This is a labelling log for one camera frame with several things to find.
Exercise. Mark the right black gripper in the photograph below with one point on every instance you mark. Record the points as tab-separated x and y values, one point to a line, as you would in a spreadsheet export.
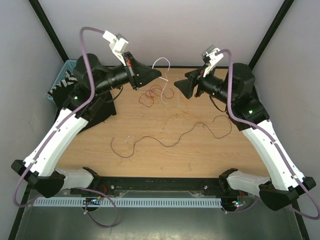
186	86

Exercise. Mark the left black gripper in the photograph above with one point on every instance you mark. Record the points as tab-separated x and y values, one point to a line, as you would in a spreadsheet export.
139	74

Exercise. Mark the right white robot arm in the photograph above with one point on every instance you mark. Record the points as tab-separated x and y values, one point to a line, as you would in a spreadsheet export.
285	182

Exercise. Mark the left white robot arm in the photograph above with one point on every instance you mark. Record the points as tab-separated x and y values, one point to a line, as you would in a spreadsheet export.
89	95

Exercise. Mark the blue plastic basket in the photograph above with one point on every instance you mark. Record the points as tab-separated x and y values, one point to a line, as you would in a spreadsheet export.
68	65

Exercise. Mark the striped black white cloth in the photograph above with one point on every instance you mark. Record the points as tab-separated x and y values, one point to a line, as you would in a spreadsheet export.
64	85

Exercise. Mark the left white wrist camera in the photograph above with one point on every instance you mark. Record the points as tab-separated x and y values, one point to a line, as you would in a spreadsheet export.
117	44

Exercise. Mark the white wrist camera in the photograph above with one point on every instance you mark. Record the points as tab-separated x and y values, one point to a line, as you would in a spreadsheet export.
117	44
211	56

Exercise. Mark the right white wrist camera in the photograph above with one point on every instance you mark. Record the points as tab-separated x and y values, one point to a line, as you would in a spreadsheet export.
211	56

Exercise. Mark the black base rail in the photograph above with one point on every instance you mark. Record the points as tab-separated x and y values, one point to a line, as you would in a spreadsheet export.
207	186

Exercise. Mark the light blue cable duct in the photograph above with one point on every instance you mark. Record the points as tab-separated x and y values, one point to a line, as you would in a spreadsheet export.
129	202

